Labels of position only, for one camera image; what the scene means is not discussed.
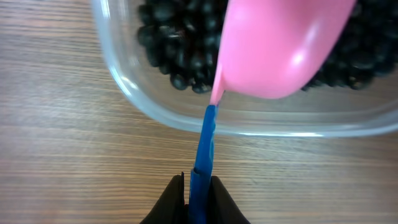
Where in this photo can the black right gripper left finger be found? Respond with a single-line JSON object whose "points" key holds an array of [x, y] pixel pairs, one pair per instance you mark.
{"points": [[170, 207]]}

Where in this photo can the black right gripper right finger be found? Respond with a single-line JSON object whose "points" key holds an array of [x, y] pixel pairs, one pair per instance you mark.
{"points": [[220, 207]]}

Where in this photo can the pink scoop with blue handle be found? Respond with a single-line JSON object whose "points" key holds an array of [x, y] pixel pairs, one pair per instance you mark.
{"points": [[268, 49]]}

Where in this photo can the clear plastic bean container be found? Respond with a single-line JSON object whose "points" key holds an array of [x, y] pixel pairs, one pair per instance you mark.
{"points": [[319, 112]]}

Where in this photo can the black beans in container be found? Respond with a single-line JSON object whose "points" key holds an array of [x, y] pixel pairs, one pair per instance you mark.
{"points": [[182, 39]]}

